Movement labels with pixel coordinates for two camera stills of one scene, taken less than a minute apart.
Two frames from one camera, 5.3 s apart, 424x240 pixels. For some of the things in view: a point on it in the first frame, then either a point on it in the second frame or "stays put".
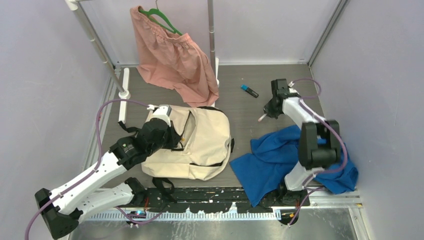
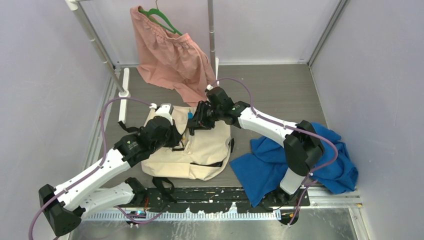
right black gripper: (267, 110) → (196, 122)
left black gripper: (175, 137) stays put
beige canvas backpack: (205, 151) stays put
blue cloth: (275, 154) stays put
